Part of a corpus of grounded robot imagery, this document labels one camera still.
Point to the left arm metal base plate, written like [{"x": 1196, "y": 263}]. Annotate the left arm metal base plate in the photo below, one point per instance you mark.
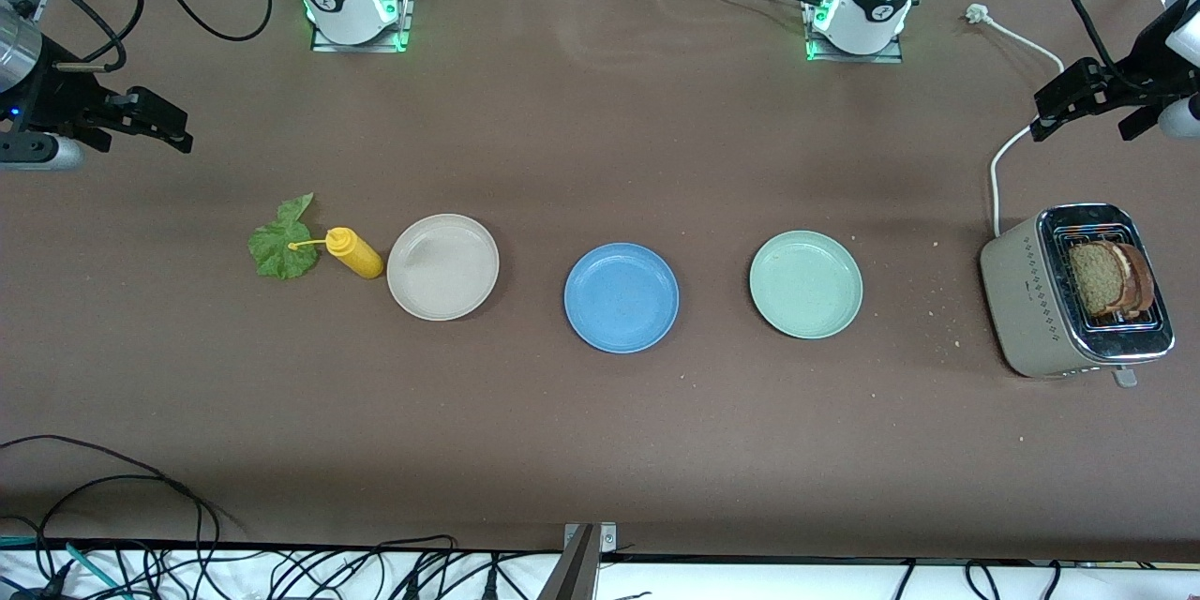
[{"x": 853, "y": 57}]

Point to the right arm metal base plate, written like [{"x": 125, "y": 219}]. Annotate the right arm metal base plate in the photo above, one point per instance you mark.
[{"x": 405, "y": 9}]

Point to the brown bread slice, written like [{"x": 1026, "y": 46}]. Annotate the brown bread slice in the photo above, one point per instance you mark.
[
  {"x": 1144, "y": 281},
  {"x": 1095, "y": 281}
]

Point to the pale green round plate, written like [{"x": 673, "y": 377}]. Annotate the pale green round plate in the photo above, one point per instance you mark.
[{"x": 806, "y": 285}]

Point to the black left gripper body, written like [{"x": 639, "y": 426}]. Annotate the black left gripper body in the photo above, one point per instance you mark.
[{"x": 1140, "y": 73}]

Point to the yellow mustard squeeze bottle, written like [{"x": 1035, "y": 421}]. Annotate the yellow mustard squeeze bottle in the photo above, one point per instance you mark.
[{"x": 356, "y": 255}]

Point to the beige and chrome toaster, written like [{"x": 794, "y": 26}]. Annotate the beige and chrome toaster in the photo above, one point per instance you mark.
[{"x": 1027, "y": 300}]

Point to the silver corner bracket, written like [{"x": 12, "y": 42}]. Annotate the silver corner bracket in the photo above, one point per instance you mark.
[{"x": 607, "y": 536}]

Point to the beige round plate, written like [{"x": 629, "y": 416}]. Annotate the beige round plate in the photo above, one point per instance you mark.
[{"x": 442, "y": 267}]

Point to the blue round plate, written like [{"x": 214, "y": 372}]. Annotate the blue round plate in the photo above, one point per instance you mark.
[{"x": 621, "y": 298}]

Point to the green lettuce leaf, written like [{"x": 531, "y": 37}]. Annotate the green lettuce leaf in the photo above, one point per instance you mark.
[{"x": 281, "y": 253}]

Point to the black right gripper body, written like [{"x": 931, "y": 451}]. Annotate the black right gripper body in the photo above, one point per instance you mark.
[{"x": 58, "y": 97}]

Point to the grey aluminium extrusion post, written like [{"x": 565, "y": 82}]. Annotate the grey aluminium extrusion post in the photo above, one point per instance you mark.
[{"x": 567, "y": 577}]

